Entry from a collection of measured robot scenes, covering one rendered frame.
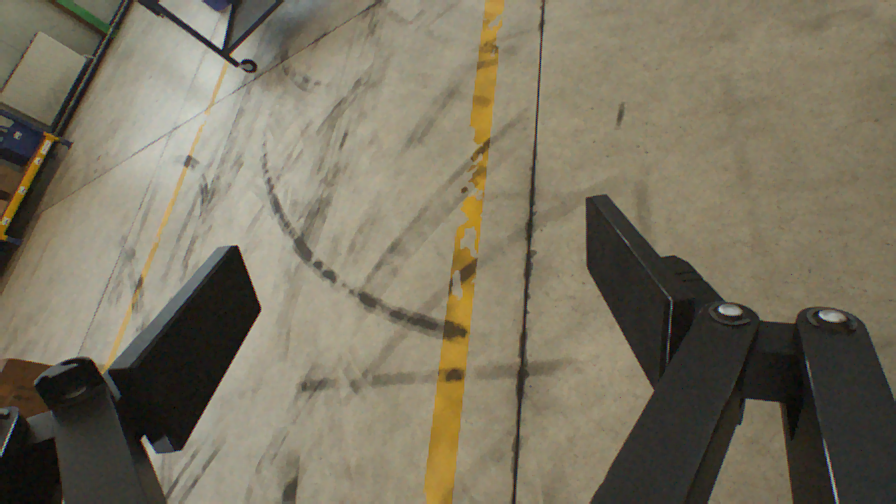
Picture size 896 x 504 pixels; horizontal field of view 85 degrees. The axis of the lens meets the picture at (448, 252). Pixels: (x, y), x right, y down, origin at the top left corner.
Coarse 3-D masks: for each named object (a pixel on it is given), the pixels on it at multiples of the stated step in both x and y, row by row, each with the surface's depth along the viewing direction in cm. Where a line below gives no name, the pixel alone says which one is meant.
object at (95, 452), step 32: (64, 384) 12; (96, 384) 12; (64, 416) 11; (96, 416) 11; (64, 448) 10; (96, 448) 10; (128, 448) 10; (64, 480) 10; (96, 480) 9; (128, 480) 9
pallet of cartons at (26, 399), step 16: (0, 368) 255; (16, 368) 256; (32, 368) 262; (48, 368) 267; (0, 384) 250; (16, 384) 255; (32, 384) 260; (0, 400) 248; (16, 400) 253; (32, 400) 258; (32, 416) 257
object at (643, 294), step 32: (608, 224) 15; (608, 256) 16; (640, 256) 13; (608, 288) 16; (640, 288) 13; (672, 288) 12; (640, 320) 13; (672, 320) 12; (640, 352) 14; (672, 352) 12
